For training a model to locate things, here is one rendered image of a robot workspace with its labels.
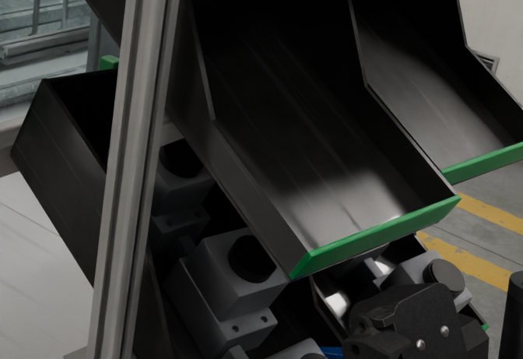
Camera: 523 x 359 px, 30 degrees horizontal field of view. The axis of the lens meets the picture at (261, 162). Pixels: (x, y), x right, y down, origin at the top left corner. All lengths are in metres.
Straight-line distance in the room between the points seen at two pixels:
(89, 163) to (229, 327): 0.13
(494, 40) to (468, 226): 1.07
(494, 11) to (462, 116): 3.77
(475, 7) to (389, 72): 3.81
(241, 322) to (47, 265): 0.80
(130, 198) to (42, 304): 0.80
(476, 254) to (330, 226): 3.03
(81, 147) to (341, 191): 0.16
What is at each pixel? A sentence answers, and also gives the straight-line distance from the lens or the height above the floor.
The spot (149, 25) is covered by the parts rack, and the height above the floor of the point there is 1.45.
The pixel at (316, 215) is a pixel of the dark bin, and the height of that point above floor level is 1.36.
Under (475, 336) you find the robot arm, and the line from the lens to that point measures 0.59.
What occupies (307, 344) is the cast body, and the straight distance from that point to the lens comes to 0.59.
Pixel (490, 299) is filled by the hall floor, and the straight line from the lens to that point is 3.30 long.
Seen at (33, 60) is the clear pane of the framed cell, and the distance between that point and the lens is 1.59.
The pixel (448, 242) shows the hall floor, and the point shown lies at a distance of 3.57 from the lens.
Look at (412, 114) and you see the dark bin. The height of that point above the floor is 1.37.
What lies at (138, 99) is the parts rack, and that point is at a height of 1.41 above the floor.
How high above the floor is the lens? 1.60
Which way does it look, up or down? 25 degrees down
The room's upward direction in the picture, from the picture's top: 11 degrees clockwise
